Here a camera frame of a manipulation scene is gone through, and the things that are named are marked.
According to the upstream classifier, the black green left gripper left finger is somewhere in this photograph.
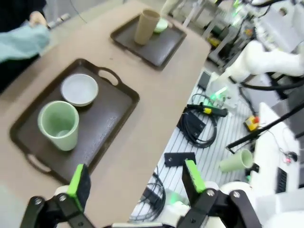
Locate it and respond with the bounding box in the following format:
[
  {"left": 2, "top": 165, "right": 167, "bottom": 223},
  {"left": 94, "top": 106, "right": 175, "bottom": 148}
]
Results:
[{"left": 19, "top": 163, "right": 92, "bottom": 228}]

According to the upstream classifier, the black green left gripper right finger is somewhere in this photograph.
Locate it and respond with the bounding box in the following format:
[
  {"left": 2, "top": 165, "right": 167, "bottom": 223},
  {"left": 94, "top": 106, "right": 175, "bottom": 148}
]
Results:
[{"left": 180, "top": 159, "right": 264, "bottom": 228}]

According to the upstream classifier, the light green tall cup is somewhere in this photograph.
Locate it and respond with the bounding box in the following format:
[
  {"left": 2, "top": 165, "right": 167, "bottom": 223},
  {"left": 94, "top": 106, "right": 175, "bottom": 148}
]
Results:
[
  {"left": 37, "top": 101, "right": 80, "bottom": 152},
  {"left": 218, "top": 149, "right": 254, "bottom": 172}
]

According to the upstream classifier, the white bowl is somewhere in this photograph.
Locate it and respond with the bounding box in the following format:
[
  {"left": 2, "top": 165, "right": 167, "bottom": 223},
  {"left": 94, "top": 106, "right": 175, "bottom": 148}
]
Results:
[{"left": 61, "top": 74, "right": 99, "bottom": 107}]

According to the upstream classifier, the teal cloth mat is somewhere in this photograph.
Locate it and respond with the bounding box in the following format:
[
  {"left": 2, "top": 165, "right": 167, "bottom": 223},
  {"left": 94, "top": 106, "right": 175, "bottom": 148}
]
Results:
[{"left": 0, "top": 23, "right": 51, "bottom": 64}]

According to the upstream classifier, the person's left hand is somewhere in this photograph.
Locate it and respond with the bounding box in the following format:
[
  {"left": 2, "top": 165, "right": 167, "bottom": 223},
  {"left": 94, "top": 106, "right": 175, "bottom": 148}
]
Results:
[{"left": 29, "top": 11, "right": 48, "bottom": 27}]

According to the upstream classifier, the black flat mounting plate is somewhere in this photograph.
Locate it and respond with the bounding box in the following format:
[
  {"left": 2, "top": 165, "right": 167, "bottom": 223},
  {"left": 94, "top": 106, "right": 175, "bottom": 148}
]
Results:
[{"left": 164, "top": 152, "right": 197, "bottom": 168}]

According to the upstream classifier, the black slanted rod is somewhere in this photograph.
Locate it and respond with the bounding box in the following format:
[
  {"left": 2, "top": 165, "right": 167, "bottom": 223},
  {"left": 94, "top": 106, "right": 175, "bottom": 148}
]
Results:
[{"left": 227, "top": 104, "right": 304, "bottom": 148}]

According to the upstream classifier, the black tool with yellow band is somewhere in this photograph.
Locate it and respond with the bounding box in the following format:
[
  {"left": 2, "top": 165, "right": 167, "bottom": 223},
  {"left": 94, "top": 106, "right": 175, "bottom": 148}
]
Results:
[{"left": 186, "top": 104, "right": 228, "bottom": 117}]

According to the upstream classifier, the yellow red emergency stop button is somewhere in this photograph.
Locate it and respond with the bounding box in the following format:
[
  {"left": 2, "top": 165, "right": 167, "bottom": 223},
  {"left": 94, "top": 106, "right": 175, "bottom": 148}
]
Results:
[{"left": 243, "top": 115, "right": 260, "bottom": 131}]

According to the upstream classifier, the white workstation desk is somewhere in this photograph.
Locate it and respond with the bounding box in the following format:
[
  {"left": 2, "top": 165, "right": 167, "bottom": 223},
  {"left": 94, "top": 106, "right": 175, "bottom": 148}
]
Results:
[{"left": 249, "top": 102, "right": 304, "bottom": 197}]

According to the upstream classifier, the black smartphone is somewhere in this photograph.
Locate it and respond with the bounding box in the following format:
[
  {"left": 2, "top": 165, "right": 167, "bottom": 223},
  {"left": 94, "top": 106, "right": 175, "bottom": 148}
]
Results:
[{"left": 198, "top": 71, "right": 211, "bottom": 89}]

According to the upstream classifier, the light green bowl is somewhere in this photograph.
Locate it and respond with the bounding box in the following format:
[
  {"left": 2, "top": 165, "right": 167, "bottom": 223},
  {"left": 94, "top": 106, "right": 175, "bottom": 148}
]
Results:
[{"left": 153, "top": 18, "right": 169, "bottom": 34}]

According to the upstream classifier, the brown tall cup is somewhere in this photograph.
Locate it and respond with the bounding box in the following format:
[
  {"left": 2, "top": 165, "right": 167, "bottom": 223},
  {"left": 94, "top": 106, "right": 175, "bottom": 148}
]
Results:
[{"left": 134, "top": 9, "right": 162, "bottom": 46}]

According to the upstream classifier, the cluttered equipment rack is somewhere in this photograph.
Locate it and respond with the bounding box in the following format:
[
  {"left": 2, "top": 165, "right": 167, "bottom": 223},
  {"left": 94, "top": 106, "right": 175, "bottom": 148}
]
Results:
[{"left": 206, "top": 0, "right": 304, "bottom": 69}]

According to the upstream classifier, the person's black shirt torso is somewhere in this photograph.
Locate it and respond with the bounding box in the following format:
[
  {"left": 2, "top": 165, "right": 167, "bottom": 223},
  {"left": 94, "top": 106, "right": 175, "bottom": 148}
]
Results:
[{"left": 0, "top": 0, "right": 47, "bottom": 95}]

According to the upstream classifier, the black coiled cable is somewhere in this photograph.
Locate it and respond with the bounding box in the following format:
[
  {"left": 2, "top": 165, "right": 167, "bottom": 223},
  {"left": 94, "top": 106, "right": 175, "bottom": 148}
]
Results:
[{"left": 189, "top": 94, "right": 218, "bottom": 149}]

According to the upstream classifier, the black cable bundle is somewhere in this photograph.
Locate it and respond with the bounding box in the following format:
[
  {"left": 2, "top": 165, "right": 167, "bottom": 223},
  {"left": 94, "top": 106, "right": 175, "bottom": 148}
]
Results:
[{"left": 140, "top": 166, "right": 167, "bottom": 218}]

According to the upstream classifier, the dark brown handled tray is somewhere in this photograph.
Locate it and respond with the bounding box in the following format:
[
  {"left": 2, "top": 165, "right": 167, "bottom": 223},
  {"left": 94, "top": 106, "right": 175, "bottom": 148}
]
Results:
[
  {"left": 9, "top": 58, "right": 140, "bottom": 186},
  {"left": 110, "top": 15, "right": 188, "bottom": 71}
]

